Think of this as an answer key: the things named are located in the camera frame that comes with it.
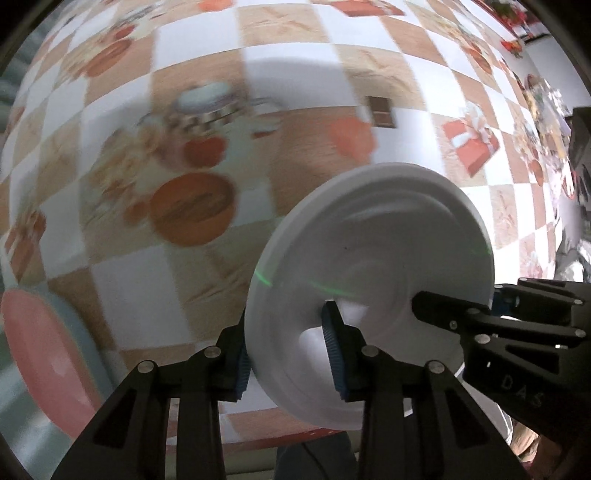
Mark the pink square plate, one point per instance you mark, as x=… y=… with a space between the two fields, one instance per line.
x=37 y=350

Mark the large white paper bowl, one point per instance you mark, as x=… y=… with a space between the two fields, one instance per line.
x=369 y=230

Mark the pile of shiny packets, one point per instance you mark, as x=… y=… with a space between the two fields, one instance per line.
x=547 y=110

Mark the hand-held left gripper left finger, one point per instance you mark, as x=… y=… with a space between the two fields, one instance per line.
x=242 y=378

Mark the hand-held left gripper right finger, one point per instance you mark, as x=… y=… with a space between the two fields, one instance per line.
x=333 y=350

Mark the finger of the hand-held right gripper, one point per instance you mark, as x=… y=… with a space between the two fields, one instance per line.
x=545 y=295
x=443 y=307

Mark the checkered printed tablecloth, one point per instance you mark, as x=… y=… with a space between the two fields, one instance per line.
x=300 y=78

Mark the red packets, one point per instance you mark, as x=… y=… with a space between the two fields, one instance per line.
x=512 y=11

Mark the person's grey trousers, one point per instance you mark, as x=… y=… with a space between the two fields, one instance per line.
x=332 y=457

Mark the person's right forearm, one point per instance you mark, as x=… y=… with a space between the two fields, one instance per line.
x=526 y=447

